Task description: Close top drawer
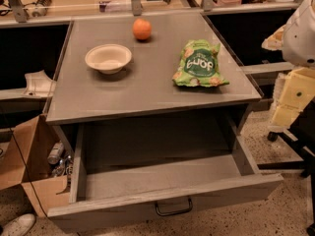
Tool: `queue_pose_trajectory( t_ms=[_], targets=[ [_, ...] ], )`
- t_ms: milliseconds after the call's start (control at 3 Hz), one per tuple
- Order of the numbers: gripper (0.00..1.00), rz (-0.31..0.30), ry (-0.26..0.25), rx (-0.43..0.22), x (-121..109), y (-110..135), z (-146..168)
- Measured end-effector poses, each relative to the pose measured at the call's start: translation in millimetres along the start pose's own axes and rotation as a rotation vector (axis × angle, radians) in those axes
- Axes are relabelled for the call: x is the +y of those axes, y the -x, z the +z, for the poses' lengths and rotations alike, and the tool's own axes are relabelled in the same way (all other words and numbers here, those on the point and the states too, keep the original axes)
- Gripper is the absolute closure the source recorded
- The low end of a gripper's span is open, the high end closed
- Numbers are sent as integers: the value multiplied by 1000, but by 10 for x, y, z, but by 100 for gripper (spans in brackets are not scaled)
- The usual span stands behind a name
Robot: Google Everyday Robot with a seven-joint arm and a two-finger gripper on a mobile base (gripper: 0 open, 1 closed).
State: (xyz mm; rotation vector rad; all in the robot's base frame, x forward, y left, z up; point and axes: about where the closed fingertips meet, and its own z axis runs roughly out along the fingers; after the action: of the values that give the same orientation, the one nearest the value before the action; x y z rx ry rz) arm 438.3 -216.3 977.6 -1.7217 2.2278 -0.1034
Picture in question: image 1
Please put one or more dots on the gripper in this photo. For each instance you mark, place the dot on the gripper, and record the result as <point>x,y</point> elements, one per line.
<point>301,38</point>

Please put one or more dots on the grey top drawer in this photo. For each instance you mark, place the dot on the grey top drawer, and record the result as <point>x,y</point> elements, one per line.
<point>122,167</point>

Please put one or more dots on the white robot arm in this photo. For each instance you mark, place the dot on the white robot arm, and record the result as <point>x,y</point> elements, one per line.
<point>296,39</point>

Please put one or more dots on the grey drawer cabinet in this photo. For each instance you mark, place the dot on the grey drawer cabinet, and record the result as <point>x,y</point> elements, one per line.
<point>141,107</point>

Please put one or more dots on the black office chair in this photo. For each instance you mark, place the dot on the black office chair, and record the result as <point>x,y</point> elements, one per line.
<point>300,137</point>

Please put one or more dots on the green snack chip bag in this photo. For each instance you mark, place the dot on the green snack chip bag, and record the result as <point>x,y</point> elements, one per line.
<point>199,66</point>

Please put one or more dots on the orange fruit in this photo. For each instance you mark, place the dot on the orange fruit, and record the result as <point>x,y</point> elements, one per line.
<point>142,29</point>

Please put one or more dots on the white paper bowl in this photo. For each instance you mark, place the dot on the white paper bowl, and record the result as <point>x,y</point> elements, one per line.
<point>109,58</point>

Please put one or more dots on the silver can in box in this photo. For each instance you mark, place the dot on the silver can in box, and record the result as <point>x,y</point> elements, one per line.
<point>55,153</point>

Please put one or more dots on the silver black handheld tool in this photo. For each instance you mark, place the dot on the silver black handheld tool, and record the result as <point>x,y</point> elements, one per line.
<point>40,8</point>

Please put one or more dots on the brown cardboard box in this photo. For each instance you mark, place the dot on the brown cardboard box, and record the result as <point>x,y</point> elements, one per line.
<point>25,164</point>

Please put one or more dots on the white sneaker shoe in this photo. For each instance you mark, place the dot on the white sneaker shoe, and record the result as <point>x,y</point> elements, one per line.
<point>19,226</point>

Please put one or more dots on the black top drawer handle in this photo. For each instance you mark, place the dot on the black top drawer handle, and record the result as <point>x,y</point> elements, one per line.
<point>173,208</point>

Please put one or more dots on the white curved bracket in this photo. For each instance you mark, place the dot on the white curved bracket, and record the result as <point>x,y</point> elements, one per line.
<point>39,85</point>

